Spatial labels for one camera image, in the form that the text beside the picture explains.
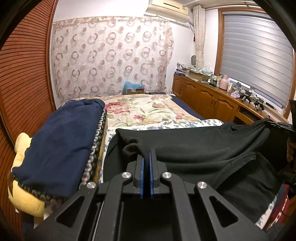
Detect black small tripod device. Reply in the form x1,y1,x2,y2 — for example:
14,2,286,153
240,91,253,103
254,98,267,112

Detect person's right hand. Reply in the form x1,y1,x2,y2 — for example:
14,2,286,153
286,138,296,163

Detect black t-shirt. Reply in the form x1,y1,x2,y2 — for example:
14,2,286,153
103,117,288,225

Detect blue floral quilt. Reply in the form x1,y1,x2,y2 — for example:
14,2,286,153
99,119,278,231

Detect white air conditioner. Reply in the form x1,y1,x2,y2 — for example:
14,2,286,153
144,0,194,23

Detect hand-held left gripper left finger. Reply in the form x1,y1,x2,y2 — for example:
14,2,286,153
28,154,145,241

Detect wooden slatted headboard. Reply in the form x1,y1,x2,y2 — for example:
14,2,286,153
0,0,59,239

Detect wooden cabinet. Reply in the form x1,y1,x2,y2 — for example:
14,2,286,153
172,73,289,127

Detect circle patterned curtain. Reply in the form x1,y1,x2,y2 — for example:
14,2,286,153
52,16,175,99

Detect yellow plush toy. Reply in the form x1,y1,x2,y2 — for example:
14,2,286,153
8,132,45,217

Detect circle patterned folded blanket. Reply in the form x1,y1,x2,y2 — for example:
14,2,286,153
17,109,109,205

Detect red patterned cloth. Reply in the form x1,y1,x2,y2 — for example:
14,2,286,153
270,185,292,223

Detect pink floral bedspread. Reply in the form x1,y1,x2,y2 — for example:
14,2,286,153
69,94,201,129

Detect pile of papers and clutter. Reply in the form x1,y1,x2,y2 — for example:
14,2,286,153
176,62,219,83

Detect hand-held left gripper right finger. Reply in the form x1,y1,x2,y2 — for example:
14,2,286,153
149,148,270,241

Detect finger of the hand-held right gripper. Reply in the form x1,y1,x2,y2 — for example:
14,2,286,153
269,118,295,133

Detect blue plastic bag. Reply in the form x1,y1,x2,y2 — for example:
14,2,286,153
124,81,144,90

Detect navy bed sheet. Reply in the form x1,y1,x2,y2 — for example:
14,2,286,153
171,96,205,121

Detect cardboard box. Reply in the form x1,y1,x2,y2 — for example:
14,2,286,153
122,88,145,95

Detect grey window blind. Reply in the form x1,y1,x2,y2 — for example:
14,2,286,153
218,9,296,112

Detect navy folded cloth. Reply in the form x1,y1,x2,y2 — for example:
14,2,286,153
11,98,107,197

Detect beige tied curtain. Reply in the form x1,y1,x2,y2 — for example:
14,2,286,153
192,5,207,68

